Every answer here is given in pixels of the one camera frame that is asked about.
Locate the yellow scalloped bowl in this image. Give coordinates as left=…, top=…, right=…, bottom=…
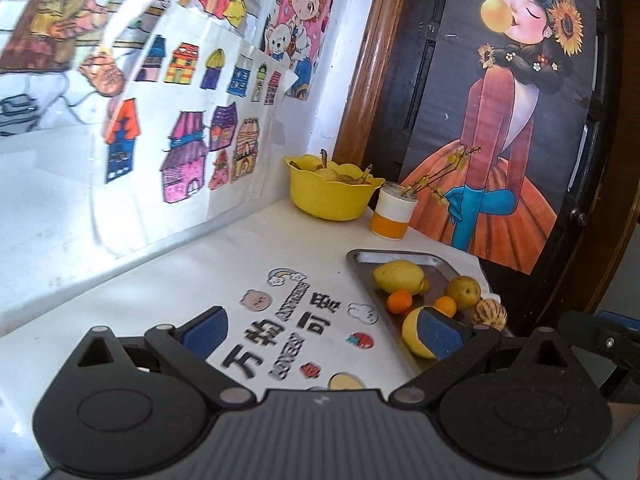
left=283, top=155, right=387, bottom=222

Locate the girl with teddy drawing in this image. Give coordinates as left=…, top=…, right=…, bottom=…
left=262, top=0, right=348, bottom=103

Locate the orange dress woman poster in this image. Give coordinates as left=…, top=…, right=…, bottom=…
left=397, top=0, right=601, bottom=276

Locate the colourful houses drawing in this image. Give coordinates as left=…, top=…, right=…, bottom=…
left=90, top=5, right=300, bottom=261

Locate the striped pepino melon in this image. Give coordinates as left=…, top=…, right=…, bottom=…
left=473, top=298, right=508, bottom=332

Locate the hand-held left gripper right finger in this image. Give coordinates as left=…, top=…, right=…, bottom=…
left=389, top=307, right=573, bottom=407

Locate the metal tray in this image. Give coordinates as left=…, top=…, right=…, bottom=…
left=346, top=249, right=501, bottom=376

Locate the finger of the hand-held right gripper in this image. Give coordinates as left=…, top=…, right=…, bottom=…
left=559, top=310, right=640, bottom=361

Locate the yellow lemon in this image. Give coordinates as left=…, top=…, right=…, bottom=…
left=372, top=260, right=431, bottom=296

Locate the white and orange jar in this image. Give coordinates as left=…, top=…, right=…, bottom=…
left=370, top=181, right=418, bottom=240

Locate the brown wooden door frame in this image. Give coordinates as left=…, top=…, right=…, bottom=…
left=332, top=0, right=453, bottom=186

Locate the large yellow pear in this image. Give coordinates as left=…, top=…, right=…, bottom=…
left=401, top=306, right=438, bottom=359

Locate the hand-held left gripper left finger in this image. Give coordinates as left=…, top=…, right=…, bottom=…
left=72, top=306, right=257, bottom=407

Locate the pile of fruit peels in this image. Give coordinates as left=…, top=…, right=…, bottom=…
left=290, top=149, right=376, bottom=186

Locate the greenish brown pear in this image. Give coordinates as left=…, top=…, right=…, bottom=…
left=445, top=276, right=482, bottom=309

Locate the yellow flower sprig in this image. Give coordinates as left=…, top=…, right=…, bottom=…
left=400, top=145, right=483, bottom=206

